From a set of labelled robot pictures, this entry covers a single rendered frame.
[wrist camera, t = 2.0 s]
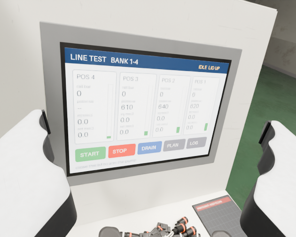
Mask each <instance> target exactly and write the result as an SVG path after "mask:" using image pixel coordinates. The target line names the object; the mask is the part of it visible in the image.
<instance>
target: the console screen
mask: <svg viewBox="0 0 296 237"><path fill-rule="evenodd" d="M39 26H40V37H41V49H42V60H43V72H44V83H45V95H46V106H47V121H48V125H49V128H50V132H51V134H49V140H50V143H51V147H52V150H53V153H54V157H55V159H54V162H53V163H54V164H56V165H58V166H59V167H61V168H62V169H63V170H64V173H65V175H66V178H67V180H68V183H69V185H70V186H76V185H82V184H88V183H93V182H101V181H107V180H113V179H119V178H125V177H130V176H136V175H142V174H150V173H156V172H161V171H167V170H173V169H179V168H185V167H191V166H198V165H204V164H210V163H214V160H215V156H216V153H217V149H218V144H219V140H220V137H221V133H222V129H223V125H224V121H225V118H226V113H227V109H228V105H229V101H230V97H231V93H232V89H233V86H234V81H235V77H236V73H237V70H238V66H239V62H240V58H241V54H242V49H240V48H233V47H224V46H217V45H210V44H203V43H197V42H190V41H183V40H176V39H167V38H160V37H153V36H146V35H139V34H133V33H126V32H117V31H110V30H103V29H96V28H89V27H82V26H75V25H69V24H59V23H53V22H46V21H40V22H39Z"/></svg>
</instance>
